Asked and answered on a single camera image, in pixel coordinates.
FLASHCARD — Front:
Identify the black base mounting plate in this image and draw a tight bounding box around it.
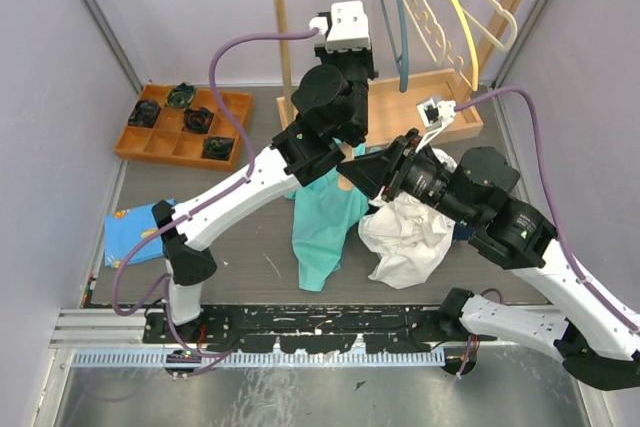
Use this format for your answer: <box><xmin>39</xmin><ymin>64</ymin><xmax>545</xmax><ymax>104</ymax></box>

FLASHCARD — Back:
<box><xmin>142</xmin><ymin>302</ymin><xmax>466</xmax><ymax>354</ymax></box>

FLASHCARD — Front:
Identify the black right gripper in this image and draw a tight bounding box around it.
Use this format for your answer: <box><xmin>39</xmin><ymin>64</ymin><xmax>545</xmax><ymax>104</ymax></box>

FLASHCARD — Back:
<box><xmin>337</xmin><ymin>127</ymin><xmax>478</xmax><ymax>227</ymax></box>

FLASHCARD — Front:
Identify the rolled dark sock top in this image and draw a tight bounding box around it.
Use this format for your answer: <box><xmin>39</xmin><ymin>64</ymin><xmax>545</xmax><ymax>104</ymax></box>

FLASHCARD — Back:
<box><xmin>166</xmin><ymin>82</ymin><xmax>197</xmax><ymax>109</ymax></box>

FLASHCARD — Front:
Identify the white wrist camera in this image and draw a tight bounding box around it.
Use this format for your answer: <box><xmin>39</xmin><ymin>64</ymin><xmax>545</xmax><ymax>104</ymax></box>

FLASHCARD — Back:
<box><xmin>308</xmin><ymin>0</ymin><xmax>371</xmax><ymax>53</ymax></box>
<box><xmin>416</xmin><ymin>96</ymin><xmax>456</xmax><ymax>151</ymax></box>

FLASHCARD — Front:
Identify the cream plastic hanger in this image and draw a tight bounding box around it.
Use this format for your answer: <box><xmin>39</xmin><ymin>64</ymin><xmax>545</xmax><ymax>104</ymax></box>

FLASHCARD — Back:
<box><xmin>463</xmin><ymin>0</ymin><xmax>518</xmax><ymax>52</ymax></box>

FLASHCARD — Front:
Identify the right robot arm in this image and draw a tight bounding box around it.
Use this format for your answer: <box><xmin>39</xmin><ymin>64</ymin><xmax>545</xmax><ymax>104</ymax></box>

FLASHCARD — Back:
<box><xmin>337</xmin><ymin>129</ymin><xmax>639</xmax><ymax>391</ymax></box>

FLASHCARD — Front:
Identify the rolled dark sock bottom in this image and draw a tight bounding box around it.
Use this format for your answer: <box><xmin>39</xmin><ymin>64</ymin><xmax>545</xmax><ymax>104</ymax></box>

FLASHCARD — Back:
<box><xmin>202</xmin><ymin>136</ymin><xmax>235</xmax><ymax>161</ymax></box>

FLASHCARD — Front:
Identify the rolled dark sock left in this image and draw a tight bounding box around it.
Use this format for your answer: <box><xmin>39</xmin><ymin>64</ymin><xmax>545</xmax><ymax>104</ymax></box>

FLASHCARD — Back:
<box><xmin>127</xmin><ymin>99</ymin><xmax>161</xmax><ymax>128</ymax></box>

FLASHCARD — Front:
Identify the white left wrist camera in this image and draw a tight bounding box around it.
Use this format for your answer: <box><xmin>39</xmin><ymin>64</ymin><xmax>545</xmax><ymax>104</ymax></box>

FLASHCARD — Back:
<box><xmin>308</xmin><ymin>0</ymin><xmax>371</xmax><ymax>53</ymax></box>

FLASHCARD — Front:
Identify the rolled dark sock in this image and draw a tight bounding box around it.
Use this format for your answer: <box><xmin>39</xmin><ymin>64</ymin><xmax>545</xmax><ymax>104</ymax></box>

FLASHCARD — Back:
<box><xmin>202</xmin><ymin>136</ymin><xmax>235</xmax><ymax>161</ymax></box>
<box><xmin>166</xmin><ymin>82</ymin><xmax>197</xmax><ymax>109</ymax></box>
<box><xmin>183</xmin><ymin>107</ymin><xmax>215</xmax><ymax>134</ymax></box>
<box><xmin>127</xmin><ymin>99</ymin><xmax>161</xmax><ymax>128</ymax></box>

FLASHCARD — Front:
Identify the navy t shirt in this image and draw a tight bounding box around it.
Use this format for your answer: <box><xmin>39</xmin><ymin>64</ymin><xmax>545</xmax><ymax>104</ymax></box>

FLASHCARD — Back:
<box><xmin>452</xmin><ymin>224</ymin><xmax>475</xmax><ymax>242</ymax></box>

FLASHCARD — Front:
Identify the white t shirt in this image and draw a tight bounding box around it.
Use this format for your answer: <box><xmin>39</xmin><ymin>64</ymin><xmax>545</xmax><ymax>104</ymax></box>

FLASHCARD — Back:
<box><xmin>357</xmin><ymin>146</ymin><xmax>459</xmax><ymax>291</ymax></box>

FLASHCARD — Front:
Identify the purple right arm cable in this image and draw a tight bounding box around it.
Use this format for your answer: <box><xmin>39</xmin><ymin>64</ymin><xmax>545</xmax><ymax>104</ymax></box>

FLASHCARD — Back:
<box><xmin>447</xmin><ymin>85</ymin><xmax>640</xmax><ymax>398</ymax></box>

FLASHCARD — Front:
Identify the wooden hanger with teal shirt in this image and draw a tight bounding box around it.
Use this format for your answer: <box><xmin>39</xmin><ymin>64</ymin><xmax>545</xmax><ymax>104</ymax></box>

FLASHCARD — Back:
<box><xmin>336</xmin><ymin>142</ymin><xmax>366</xmax><ymax>191</ymax></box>

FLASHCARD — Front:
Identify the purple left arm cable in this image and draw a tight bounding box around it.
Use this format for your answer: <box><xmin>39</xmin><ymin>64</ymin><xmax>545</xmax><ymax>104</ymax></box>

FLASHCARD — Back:
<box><xmin>110</xmin><ymin>29</ymin><xmax>321</xmax><ymax>378</ymax></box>

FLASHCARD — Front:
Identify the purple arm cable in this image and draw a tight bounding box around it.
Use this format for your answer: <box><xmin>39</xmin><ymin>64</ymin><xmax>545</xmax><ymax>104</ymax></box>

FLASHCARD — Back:
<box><xmin>447</xmin><ymin>85</ymin><xmax>640</xmax><ymax>398</ymax></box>
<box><xmin>110</xmin><ymin>29</ymin><xmax>321</xmax><ymax>378</ymax></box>

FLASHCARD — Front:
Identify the white slotted cable duct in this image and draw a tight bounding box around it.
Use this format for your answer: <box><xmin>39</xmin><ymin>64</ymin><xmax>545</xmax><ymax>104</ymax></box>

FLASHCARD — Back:
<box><xmin>71</xmin><ymin>348</ymin><xmax>446</xmax><ymax>369</ymax></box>

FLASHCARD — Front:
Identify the rolled dark sock middle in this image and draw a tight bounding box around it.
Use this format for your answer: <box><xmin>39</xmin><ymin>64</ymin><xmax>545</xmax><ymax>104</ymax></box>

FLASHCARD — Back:
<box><xmin>183</xmin><ymin>107</ymin><xmax>215</xmax><ymax>134</ymax></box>

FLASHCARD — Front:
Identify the teal t shirt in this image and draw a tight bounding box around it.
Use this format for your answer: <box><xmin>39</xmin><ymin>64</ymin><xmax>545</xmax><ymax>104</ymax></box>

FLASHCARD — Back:
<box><xmin>285</xmin><ymin>169</ymin><xmax>369</xmax><ymax>292</ymax></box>

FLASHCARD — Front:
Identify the wooden compartment tray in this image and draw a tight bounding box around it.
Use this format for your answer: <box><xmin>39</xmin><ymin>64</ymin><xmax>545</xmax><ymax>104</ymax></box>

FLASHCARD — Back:
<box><xmin>115</xmin><ymin>83</ymin><xmax>242</xmax><ymax>171</ymax></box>

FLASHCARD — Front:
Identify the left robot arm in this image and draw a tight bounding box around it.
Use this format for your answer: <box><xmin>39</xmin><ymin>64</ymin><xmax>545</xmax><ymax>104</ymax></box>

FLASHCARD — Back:
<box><xmin>152</xmin><ymin>47</ymin><xmax>378</xmax><ymax>343</ymax></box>

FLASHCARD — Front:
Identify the wooden clothes rack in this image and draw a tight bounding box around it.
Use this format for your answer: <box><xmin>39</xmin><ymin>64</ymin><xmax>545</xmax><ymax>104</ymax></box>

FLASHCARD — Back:
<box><xmin>274</xmin><ymin>0</ymin><xmax>521</xmax><ymax>146</ymax></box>

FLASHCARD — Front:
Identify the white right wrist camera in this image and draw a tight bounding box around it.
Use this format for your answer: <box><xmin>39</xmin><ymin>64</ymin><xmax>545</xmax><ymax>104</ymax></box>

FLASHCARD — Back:
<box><xmin>416</xmin><ymin>96</ymin><xmax>456</xmax><ymax>151</ymax></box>

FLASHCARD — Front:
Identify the blue folded cloth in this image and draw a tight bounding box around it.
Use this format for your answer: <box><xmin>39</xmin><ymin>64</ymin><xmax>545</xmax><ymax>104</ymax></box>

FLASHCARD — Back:
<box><xmin>104</xmin><ymin>203</ymin><xmax>157</xmax><ymax>268</ymax></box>

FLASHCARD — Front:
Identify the grey blue plastic hanger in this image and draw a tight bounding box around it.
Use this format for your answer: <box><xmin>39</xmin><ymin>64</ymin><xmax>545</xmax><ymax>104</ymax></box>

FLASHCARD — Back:
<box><xmin>379</xmin><ymin>0</ymin><xmax>410</xmax><ymax>93</ymax></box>

